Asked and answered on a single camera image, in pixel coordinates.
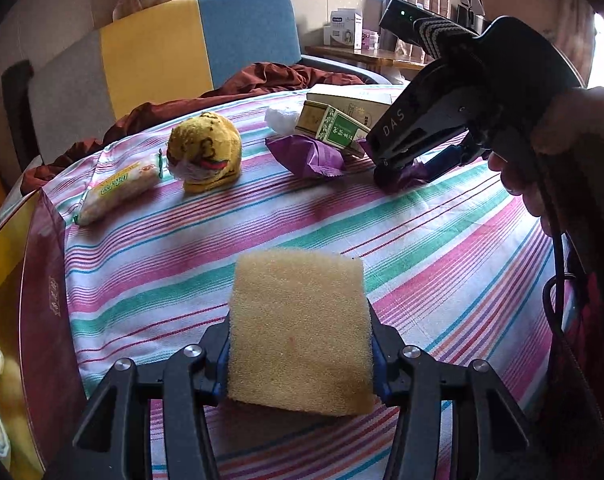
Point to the striped tablecloth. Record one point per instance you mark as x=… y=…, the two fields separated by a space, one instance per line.
x=232 y=230

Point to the person's right hand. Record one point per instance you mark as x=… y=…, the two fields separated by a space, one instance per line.
x=572 y=130

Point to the white blue carton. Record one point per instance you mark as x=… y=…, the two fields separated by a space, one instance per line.
x=343 y=30

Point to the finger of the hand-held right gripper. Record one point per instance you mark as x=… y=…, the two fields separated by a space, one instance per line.
x=389 y=175
x=452 y=160

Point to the white cardboard box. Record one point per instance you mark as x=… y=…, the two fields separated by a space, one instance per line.
x=352 y=97

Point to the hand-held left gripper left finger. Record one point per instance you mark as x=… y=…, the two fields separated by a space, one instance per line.
x=212 y=360

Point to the pale yellow snack packet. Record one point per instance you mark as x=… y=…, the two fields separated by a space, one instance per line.
x=117 y=187

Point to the gold tin box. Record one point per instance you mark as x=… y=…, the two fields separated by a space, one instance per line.
x=42 y=280

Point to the silver triangular stand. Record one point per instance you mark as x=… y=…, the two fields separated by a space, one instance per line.
x=472 y=5

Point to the black rolled mat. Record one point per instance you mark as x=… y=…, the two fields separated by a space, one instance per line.
x=17 y=110

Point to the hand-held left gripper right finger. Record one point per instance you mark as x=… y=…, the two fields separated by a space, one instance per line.
x=387 y=360

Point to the purple snack packet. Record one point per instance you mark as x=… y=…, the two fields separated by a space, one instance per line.
x=307 y=155

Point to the wooden side table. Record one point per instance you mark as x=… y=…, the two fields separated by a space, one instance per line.
x=362 y=57

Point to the brown crumpled cloth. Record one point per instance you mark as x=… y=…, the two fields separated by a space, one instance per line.
x=272 y=77

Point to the yellow plush toy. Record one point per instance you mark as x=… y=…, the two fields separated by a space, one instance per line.
x=207 y=150

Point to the green tea box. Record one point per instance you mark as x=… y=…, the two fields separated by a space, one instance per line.
x=332 y=130

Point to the yellow sponge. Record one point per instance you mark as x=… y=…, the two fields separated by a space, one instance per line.
x=297 y=330

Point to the person's red garment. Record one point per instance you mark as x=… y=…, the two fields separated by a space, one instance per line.
x=592 y=360

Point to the grey yellow blue sofa chair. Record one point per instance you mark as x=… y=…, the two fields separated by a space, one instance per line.
x=152 y=60

